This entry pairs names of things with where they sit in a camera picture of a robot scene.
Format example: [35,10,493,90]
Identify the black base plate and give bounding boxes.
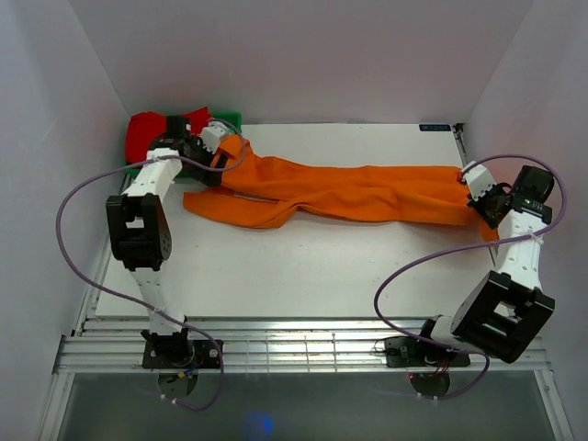
[374,336,470,368]
[141,339,223,370]

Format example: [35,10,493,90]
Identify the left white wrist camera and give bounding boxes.
[199,120,232,153]

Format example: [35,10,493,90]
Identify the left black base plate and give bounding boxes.
[141,339,223,370]

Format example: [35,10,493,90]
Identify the orange trousers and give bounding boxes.
[183,135,499,242]

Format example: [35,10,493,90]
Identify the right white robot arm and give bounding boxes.
[414,165,555,365]

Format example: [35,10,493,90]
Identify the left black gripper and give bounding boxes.
[183,134,228,187]

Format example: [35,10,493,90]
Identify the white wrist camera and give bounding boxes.
[199,120,232,153]
[458,162,496,201]

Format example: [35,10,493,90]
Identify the red folded trousers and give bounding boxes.
[125,107,212,164]

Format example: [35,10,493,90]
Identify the aluminium rail frame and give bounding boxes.
[38,317,573,440]

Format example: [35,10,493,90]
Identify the blue logo sticker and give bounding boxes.
[418,124,452,132]

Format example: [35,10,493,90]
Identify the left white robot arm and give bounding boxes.
[106,115,240,368]

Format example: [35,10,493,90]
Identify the green plastic tray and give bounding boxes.
[129,112,242,187]

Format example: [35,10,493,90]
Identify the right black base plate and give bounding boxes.
[374,336,470,368]

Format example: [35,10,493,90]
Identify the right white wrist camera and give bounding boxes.
[458,162,496,201]

